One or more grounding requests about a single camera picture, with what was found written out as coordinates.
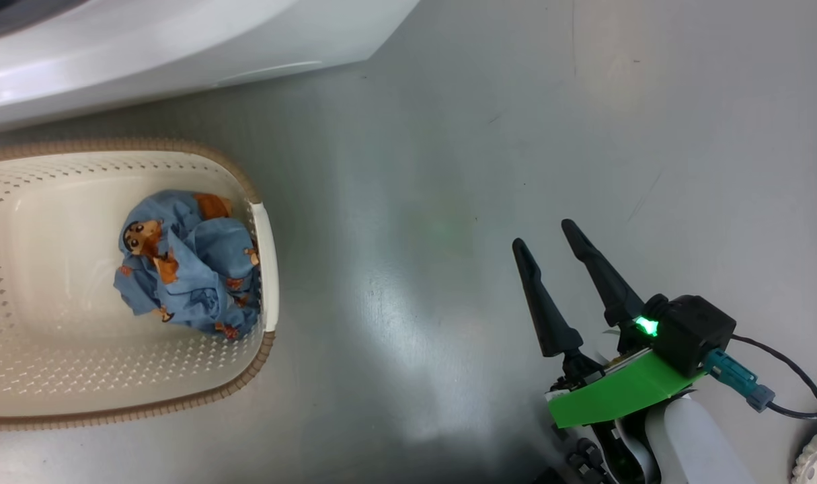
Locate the black camera cable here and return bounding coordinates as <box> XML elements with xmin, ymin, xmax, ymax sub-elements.
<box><xmin>731</xmin><ymin>335</ymin><xmax>817</xmax><ymax>426</ymax></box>

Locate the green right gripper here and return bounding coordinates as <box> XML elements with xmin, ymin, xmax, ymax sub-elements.
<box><xmin>512</xmin><ymin>218</ymin><xmax>709</xmax><ymax>431</ymax></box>

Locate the blue cartoon print garment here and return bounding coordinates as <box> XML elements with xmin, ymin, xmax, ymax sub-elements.
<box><xmin>114</xmin><ymin>190</ymin><xmax>262</xmax><ymax>340</ymax></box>

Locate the cream perforated laundry basket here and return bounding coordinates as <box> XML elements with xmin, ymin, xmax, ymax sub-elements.
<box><xmin>0</xmin><ymin>138</ymin><xmax>279</xmax><ymax>431</ymax></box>

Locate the teal camera cable connector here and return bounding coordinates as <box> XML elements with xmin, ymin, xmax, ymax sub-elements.
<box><xmin>704</xmin><ymin>348</ymin><xmax>776</xmax><ymax>412</ymax></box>

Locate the white front-load washing machine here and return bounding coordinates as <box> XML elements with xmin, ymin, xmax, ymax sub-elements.
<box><xmin>0</xmin><ymin>0</ymin><xmax>422</xmax><ymax>135</ymax></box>

